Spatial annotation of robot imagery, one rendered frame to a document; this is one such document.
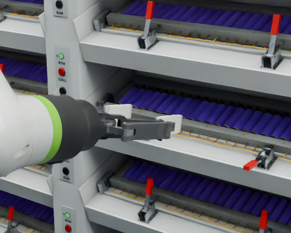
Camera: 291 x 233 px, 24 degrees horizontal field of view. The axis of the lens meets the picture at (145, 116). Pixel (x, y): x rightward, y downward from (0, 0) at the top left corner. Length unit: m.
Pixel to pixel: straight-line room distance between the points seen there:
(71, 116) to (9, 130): 0.12
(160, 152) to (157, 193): 0.15
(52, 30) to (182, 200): 0.46
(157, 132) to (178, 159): 0.34
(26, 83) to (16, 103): 0.82
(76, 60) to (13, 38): 0.19
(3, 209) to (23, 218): 0.08
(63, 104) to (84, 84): 0.55
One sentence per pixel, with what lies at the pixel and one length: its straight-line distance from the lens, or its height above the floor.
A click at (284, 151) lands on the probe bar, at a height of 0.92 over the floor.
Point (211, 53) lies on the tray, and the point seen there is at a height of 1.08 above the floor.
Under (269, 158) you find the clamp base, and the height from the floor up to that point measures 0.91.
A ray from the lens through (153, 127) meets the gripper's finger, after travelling 0.99.
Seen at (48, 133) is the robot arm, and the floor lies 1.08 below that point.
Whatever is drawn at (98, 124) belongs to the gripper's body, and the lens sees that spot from 0.95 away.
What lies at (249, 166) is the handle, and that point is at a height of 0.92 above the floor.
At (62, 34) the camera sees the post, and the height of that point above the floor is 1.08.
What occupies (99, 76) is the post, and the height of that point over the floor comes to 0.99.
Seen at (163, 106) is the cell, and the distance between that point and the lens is 1.43.
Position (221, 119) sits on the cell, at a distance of 1.36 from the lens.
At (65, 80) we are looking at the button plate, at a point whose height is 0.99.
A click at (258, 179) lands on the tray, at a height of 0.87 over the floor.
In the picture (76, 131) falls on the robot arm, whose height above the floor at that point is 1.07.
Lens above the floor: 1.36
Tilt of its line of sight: 18 degrees down
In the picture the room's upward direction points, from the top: straight up
